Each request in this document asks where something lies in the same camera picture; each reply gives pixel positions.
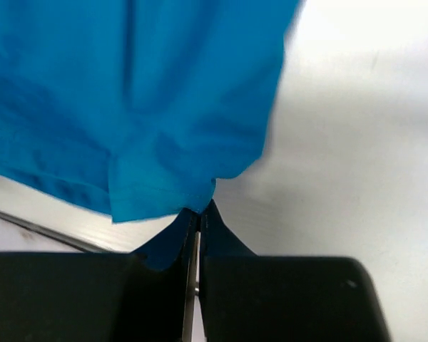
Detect metal table edge rail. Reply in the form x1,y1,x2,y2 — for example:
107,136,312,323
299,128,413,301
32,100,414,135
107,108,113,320
0,212,109,253

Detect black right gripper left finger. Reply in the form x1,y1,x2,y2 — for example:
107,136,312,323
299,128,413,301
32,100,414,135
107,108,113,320
0,210,197,341

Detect blue t shirt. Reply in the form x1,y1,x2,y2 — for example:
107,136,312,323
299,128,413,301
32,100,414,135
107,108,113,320
0,0,304,271

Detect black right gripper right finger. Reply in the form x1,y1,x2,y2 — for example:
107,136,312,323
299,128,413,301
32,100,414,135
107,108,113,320
200,202,390,342

